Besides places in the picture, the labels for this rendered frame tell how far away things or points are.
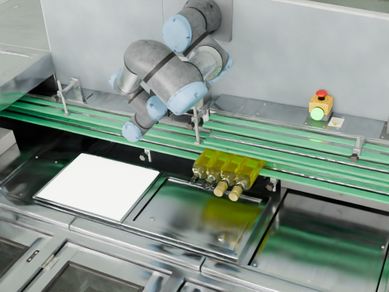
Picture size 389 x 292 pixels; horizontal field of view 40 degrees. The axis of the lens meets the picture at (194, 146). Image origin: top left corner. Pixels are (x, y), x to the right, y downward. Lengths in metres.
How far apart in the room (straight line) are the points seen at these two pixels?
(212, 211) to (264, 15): 0.74
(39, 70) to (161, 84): 1.18
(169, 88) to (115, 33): 0.91
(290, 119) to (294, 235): 0.42
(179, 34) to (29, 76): 0.90
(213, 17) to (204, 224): 0.75
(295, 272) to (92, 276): 0.69
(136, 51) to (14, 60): 1.21
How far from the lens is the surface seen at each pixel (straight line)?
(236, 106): 2.10
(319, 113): 1.96
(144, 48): 1.48
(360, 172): 1.93
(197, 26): 1.88
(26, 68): 2.50
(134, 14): 2.23
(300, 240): 1.98
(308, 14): 1.92
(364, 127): 1.99
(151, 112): 1.83
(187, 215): 2.04
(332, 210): 2.10
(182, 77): 1.45
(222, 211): 2.04
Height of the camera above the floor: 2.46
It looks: 45 degrees down
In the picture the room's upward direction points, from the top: 141 degrees counter-clockwise
